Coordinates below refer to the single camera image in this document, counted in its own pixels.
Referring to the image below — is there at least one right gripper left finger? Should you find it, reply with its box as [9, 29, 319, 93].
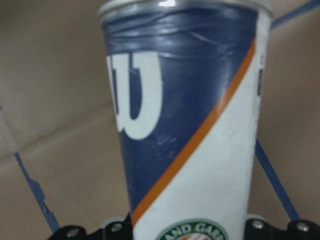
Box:
[48, 214, 133, 240]

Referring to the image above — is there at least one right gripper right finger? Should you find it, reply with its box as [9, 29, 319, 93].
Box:
[243, 216, 320, 240]

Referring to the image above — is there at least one clear plastic tennis ball can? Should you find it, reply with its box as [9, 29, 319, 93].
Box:
[98, 0, 273, 240]

